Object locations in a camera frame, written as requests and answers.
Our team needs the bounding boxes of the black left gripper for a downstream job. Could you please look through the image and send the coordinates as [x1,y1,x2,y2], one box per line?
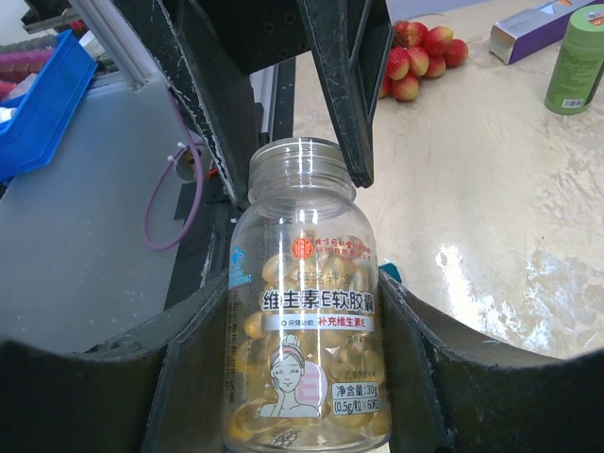
[115,0,393,208]

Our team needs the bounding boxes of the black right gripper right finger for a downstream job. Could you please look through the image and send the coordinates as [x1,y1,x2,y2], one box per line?
[379,272,603,452]

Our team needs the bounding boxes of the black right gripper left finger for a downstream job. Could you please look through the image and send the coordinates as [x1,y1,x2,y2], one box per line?
[1,275,227,452]

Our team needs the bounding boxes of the teal weekly pill organizer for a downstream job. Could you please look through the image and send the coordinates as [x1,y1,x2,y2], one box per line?
[379,261,403,284]

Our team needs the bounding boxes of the clear pill bottle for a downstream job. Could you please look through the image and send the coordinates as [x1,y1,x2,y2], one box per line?
[223,137,392,452]

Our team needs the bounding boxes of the red cherry cluster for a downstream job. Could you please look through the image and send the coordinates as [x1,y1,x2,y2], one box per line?
[378,21,469,102]

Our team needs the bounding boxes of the silver toothpaste box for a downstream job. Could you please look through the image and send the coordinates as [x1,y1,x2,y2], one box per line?
[489,0,603,65]

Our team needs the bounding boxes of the blue plastic storage bin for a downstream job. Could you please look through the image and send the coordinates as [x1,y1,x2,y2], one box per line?
[1,31,97,181]

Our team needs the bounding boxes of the green cylindrical bottle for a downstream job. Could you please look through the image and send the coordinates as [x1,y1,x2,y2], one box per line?
[545,3,603,115]

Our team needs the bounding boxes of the aluminium frame rail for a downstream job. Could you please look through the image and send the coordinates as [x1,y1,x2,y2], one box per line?
[22,0,162,89]

